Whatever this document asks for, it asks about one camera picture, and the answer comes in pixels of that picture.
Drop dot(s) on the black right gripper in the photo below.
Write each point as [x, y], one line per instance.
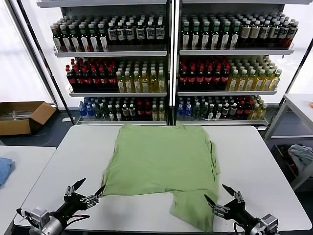
[239, 213]

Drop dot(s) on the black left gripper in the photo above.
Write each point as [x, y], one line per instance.
[71, 205]

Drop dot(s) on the green t-shirt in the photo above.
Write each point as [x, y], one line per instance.
[159, 159]

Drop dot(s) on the white floor scrap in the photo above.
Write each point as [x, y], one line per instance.
[65, 119]

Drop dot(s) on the red item in bin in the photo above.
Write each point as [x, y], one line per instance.
[291, 162]

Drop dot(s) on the clear green water bottle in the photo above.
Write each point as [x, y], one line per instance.
[204, 112]
[196, 111]
[97, 112]
[105, 113]

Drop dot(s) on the blue water bottle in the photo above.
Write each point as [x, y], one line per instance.
[90, 111]
[181, 110]
[82, 111]
[188, 110]

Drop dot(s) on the blue folded cloth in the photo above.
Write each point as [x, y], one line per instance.
[5, 171]

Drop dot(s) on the dark bottle white cap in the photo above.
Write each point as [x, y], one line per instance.
[219, 112]
[112, 113]
[118, 113]
[211, 112]

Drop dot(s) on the grey white crumpled cloth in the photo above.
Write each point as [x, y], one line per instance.
[302, 156]

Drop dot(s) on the dark bottle grey label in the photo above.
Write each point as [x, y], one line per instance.
[125, 112]
[132, 112]
[233, 111]
[226, 111]

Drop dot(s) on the cola bottle red cap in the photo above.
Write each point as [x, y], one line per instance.
[71, 80]
[79, 80]
[248, 111]
[95, 80]
[217, 79]
[241, 111]
[183, 79]
[200, 79]
[103, 80]
[87, 80]
[208, 79]
[192, 79]
[225, 79]
[148, 113]
[140, 113]
[112, 80]

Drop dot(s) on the yellow drink bottle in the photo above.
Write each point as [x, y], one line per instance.
[275, 82]
[155, 114]
[120, 84]
[162, 114]
[250, 83]
[262, 113]
[241, 83]
[267, 83]
[232, 83]
[128, 84]
[137, 84]
[145, 84]
[153, 84]
[258, 83]
[254, 113]
[162, 84]

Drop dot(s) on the open cardboard box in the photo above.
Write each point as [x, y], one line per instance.
[14, 127]

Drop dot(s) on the clear plastic packaging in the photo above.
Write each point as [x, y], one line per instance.
[20, 115]

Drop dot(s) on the grey bottle shelf unit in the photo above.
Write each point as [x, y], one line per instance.
[110, 53]
[232, 52]

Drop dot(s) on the dark bottle green cap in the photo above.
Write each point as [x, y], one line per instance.
[186, 36]
[66, 40]
[206, 36]
[235, 36]
[195, 36]
[57, 40]
[75, 40]
[84, 39]
[94, 39]
[216, 36]
[225, 36]
[103, 39]

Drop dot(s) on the dark bottle blue white label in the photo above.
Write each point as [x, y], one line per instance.
[283, 34]
[292, 34]
[140, 33]
[160, 33]
[265, 33]
[112, 34]
[130, 33]
[121, 34]
[150, 33]
[274, 34]

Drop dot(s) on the dark bottle beige label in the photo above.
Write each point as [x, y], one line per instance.
[255, 33]
[245, 33]

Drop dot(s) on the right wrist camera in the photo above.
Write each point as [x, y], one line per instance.
[269, 221]

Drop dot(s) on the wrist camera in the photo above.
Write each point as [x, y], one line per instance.
[36, 214]
[269, 221]

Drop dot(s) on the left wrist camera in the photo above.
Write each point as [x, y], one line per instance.
[36, 214]

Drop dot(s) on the grey frame side table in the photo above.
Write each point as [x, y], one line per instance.
[300, 102]

